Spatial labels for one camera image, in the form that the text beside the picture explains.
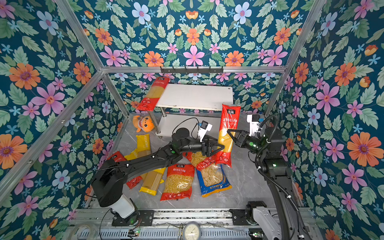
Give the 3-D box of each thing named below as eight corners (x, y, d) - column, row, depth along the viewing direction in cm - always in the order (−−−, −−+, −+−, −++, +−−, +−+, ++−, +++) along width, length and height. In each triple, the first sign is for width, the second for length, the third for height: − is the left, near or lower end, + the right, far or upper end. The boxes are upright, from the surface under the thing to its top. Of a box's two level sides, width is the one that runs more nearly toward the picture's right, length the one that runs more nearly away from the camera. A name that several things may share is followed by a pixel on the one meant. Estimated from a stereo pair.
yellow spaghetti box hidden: (126, 160, 96) (124, 159, 94) (126, 153, 100) (124, 151, 98) (137, 157, 97) (136, 156, 95) (137, 150, 101) (136, 148, 99)
